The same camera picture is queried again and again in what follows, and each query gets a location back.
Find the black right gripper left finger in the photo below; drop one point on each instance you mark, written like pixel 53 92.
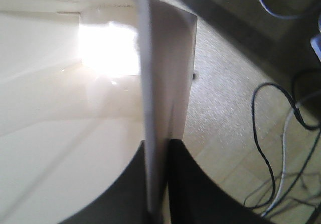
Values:
pixel 124 201

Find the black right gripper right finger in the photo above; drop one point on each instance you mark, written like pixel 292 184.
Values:
pixel 195 198

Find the white plastic trash bin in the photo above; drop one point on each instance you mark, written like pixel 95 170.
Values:
pixel 83 82

